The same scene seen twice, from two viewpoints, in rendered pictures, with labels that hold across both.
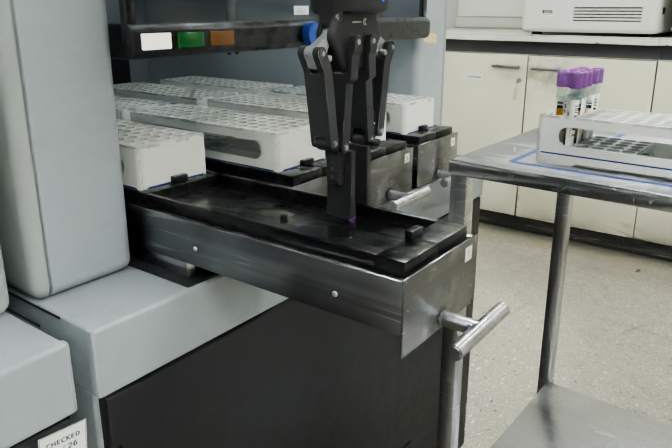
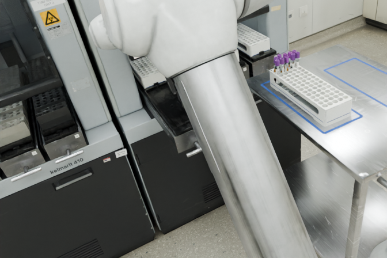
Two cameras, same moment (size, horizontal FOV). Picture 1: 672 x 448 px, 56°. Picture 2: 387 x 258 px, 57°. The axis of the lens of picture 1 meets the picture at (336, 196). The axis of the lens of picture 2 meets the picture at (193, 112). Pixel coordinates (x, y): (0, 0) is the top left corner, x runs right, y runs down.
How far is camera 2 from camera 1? 0.87 m
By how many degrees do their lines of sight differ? 36
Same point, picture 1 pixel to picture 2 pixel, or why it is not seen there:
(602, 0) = not seen: outside the picture
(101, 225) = (132, 100)
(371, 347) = not seen: hidden behind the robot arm
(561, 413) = (324, 162)
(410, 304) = (178, 142)
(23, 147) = (107, 86)
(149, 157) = (145, 79)
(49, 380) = (115, 140)
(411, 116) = (254, 49)
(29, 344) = (111, 132)
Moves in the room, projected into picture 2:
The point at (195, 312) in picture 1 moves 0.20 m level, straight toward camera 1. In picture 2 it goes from (154, 125) to (135, 160)
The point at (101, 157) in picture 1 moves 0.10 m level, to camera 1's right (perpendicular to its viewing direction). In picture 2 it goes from (129, 84) to (150, 87)
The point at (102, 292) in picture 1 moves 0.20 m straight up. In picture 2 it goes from (132, 117) to (118, 74)
